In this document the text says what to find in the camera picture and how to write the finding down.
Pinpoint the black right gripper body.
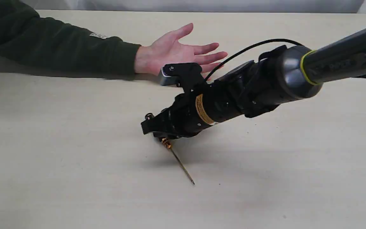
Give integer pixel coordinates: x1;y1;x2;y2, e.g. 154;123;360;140
153;92;217;139

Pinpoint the black orange precision screwdriver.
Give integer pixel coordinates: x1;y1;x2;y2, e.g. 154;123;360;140
157;139;195;186

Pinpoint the dark green sleeved forearm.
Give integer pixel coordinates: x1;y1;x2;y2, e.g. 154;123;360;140
0;0;140;76

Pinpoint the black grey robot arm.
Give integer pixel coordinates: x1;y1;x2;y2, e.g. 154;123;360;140
141;28;366;142

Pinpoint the bare open human hand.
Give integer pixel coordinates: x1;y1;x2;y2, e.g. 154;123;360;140
134;23;228;75

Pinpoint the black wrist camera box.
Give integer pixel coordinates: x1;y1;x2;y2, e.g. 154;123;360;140
158;62;207;93

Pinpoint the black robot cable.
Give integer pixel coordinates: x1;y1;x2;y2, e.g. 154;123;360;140
204;38;366;86

